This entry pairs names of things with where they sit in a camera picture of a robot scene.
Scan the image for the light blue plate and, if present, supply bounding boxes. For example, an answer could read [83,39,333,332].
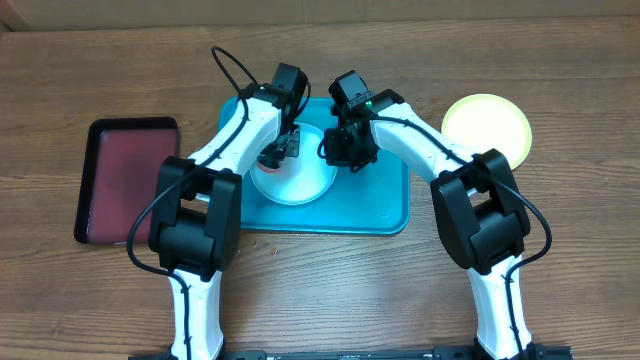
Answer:
[250,123,337,205]

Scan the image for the yellow plate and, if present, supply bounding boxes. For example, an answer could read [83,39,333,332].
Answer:
[441,94,532,170]

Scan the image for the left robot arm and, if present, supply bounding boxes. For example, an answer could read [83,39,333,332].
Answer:
[149,63,310,359]

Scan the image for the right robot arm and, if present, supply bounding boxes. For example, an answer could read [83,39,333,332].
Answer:
[318,71,533,359]

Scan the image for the teal plastic tray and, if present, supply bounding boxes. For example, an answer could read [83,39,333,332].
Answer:
[241,98,410,235]

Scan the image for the dark red water tray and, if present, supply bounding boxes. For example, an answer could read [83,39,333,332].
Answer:
[74,116,180,244]

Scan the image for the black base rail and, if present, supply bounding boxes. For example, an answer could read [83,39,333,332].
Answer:
[128,344,574,360]

